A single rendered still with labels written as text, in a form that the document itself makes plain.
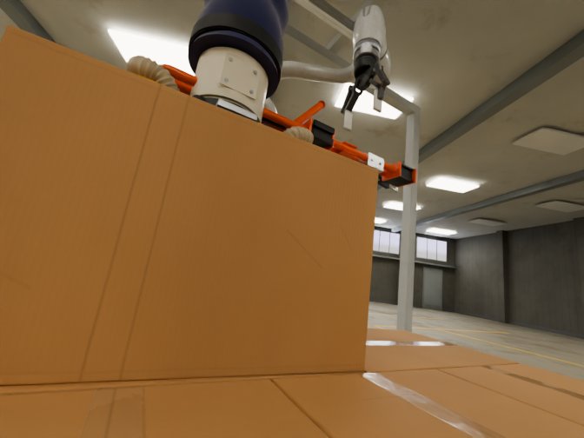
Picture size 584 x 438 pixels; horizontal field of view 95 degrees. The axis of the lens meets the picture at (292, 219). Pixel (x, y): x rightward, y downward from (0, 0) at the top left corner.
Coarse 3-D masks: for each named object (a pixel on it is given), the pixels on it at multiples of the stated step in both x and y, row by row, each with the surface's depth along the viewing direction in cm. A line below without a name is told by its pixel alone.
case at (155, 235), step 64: (0, 64) 31; (64, 64) 34; (0, 128) 30; (64, 128) 33; (128, 128) 36; (192, 128) 40; (256, 128) 45; (0, 192) 30; (64, 192) 32; (128, 192) 35; (192, 192) 39; (256, 192) 44; (320, 192) 50; (0, 256) 29; (64, 256) 32; (128, 256) 34; (192, 256) 38; (256, 256) 42; (320, 256) 48; (0, 320) 28; (64, 320) 31; (128, 320) 34; (192, 320) 37; (256, 320) 41; (320, 320) 46; (0, 384) 28
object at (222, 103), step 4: (220, 100) 50; (216, 104) 51; (220, 104) 50; (224, 104) 51; (228, 104) 51; (232, 104) 51; (224, 108) 51; (228, 108) 51; (232, 108) 51; (236, 108) 52; (240, 108) 52; (236, 112) 52; (240, 112) 52; (244, 112) 52; (248, 112) 53; (244, 116) 53; (248, 116) 53; (252, 116) 53; (256, 116) 54; (256, 120) 54
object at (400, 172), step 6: (396, 168) 88; (402, 168) 89; (408, 168) 90; (390, 174) 89; (396, 174) 87; (402, 174) 89; (408, 174) 90; (414, 174) 90; (384, 180) 91; (390, 180) 91; (396, 180) 90; (402, 180) 89; (408, 180) 89; (414, 180) 90; (396, 186) 95
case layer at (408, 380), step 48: (384, 336) 89; (48, 384) 30; (96, 384) 31; (144, 384) 33; (192, 384) 34; (240, 384) 36; (288, 384) 39; (336, 384) 41; (384, 384) 44; (432, 384) 47; (480, 384) 51; (528, 384) 56; (576, 384) 61; (0, 432) 21; (48, 432) 22; (96, 432) 23; (144, 432) 24; (192, 432) 25; (240, 432) 26; (288, 432) 27; (336, 432) 28; (384, 432) 29; (432, 432) 31; (480, 432) 32; (528, 432) 34; (576, 432) 36
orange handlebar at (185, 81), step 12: (180, 72) 57; (180, 84) 60; (192, 84) 58; (264, 108) 66; (276, 120) 68; (288, 120) 69; (336, 144) 76; (348, 144) 78; (348, 156) 80; (360, 156) 81; (384, 168) 86
